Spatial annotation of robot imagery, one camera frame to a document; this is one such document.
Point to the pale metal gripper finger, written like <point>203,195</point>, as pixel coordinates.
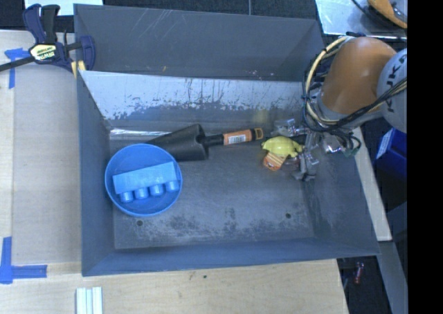
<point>287,127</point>
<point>306,169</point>

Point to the blue studded toy brick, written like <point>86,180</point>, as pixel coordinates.
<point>145,177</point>

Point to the yellow and orange toy figure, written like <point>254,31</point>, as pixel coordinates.
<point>280,146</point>

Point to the grey metal bin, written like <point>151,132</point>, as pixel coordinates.
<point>225,202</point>

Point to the blue plastic bowl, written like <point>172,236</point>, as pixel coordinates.
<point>138,157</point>

